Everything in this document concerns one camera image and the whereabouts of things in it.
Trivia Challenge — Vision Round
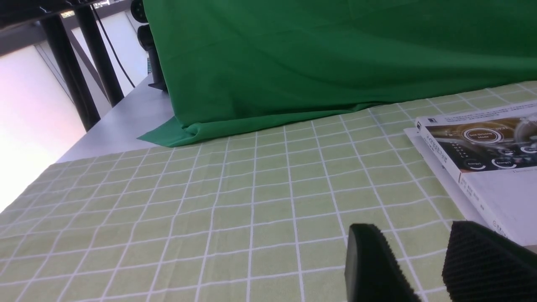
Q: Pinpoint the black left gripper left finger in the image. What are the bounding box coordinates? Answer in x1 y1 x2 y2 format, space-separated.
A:
344 224 420 302

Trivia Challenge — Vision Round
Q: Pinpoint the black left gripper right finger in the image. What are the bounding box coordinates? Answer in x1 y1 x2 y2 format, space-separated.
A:
442 221 537 302

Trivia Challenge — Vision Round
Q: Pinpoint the white bottom book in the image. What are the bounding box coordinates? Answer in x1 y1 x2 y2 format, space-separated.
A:
404 128 488 227

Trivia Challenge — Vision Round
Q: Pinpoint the white self-driving textbook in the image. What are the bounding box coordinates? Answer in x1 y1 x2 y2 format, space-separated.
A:
415 101 537 246

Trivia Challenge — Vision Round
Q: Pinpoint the green checkered tablecloth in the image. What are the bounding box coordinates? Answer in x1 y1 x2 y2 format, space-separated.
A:
0 81 536 302

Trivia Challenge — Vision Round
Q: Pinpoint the green backdrop cloth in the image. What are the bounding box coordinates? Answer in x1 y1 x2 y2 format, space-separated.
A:
140 0 537 147

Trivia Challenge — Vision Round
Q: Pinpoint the black tripod stand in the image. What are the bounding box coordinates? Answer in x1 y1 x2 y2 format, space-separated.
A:
0 0 125 132

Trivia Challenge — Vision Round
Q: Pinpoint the black clamp mount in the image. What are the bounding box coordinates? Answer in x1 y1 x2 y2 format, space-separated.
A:
130 0 168 92

